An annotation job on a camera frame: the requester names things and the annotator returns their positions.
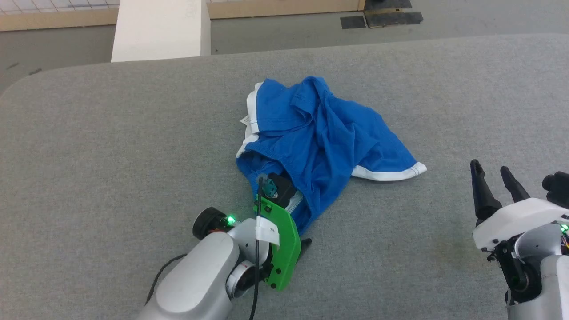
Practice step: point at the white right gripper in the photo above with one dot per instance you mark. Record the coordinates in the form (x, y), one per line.
(515, 218)

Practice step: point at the blue shorts with white trim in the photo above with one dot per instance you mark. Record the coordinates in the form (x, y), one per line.
(320, 133)

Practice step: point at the white box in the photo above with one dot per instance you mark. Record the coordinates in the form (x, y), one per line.
(160, 31)

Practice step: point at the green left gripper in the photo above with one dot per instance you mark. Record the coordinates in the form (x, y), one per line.
(286, 249)

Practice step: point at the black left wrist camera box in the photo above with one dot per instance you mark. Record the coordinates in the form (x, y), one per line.
(282, 186)

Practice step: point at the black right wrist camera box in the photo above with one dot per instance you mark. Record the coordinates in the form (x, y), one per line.
(558, 189)

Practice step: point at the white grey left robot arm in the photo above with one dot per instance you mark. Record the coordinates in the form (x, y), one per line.
(200, 275)

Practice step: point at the black floor plate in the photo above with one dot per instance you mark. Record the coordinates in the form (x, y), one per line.
(391, 18)

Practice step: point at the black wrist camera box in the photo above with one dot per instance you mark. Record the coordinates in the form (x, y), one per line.
(558, 189)
(282, 186)

